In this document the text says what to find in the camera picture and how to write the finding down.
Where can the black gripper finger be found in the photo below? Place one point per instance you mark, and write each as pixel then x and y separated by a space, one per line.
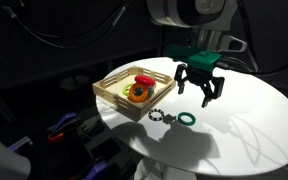
pixel 180 78
pixel 212 91

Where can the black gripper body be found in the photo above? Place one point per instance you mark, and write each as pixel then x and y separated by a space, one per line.
pixel 199 76

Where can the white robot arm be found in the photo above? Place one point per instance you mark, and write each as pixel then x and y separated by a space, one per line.
pixel 184 13

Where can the wooden slatted box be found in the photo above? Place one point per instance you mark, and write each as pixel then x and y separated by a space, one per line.
pixel 127 105

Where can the dark round disc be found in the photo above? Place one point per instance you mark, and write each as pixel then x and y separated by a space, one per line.
pixel 74 82

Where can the purple clamp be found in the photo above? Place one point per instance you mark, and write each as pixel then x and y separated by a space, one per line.
pixel 65 119
pixel 97 166
pixel 19 143

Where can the orange clamp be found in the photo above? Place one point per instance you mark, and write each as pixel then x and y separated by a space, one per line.
pixel 55 136

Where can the grey rounded object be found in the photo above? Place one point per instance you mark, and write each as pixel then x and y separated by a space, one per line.
pixel 0 160

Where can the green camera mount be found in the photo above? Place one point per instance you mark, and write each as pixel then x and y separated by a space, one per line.
pixel 200 60

